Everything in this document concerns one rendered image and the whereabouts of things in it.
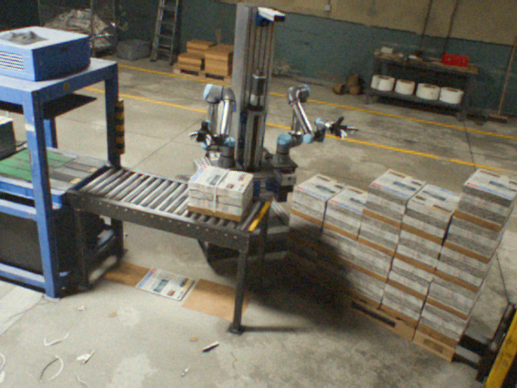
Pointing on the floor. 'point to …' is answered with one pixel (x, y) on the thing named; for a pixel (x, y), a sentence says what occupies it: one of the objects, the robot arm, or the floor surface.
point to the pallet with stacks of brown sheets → (207, 60)
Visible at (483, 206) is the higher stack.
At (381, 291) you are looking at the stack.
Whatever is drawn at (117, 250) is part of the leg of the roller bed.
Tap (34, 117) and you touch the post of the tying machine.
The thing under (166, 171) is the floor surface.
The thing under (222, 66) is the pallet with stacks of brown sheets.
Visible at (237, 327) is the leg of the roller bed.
